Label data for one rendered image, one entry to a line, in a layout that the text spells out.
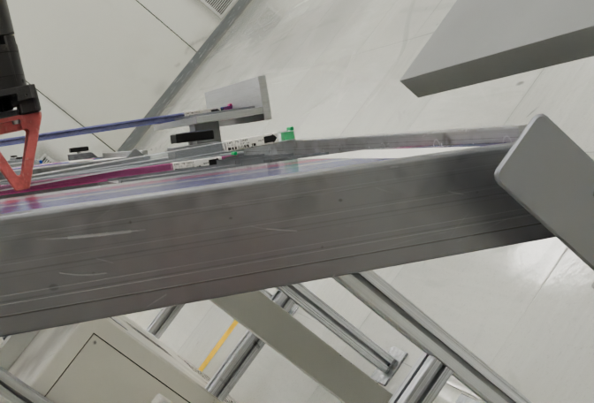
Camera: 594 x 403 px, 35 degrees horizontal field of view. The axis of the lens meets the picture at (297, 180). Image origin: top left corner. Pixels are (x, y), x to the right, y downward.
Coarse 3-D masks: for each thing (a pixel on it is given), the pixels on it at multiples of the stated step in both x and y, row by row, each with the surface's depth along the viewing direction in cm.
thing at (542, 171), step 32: (544, 128) 53; (512, 160) 53; (544, 160) 53; (576, 160) 54; (512, 192) 53; (544, 192) 53; (576, 192) 54; (544, 224) 54; (576, 224) 54; (416, 384) 134
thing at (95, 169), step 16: (208, 144) 101; (224, 144) 102; (128, 160) 98; (144, 160) 99; (160, 160) 99; (176, 160) 100; (32, 176) 95; (48, 176) 96; (64, 176) 96; (80, 176) 97
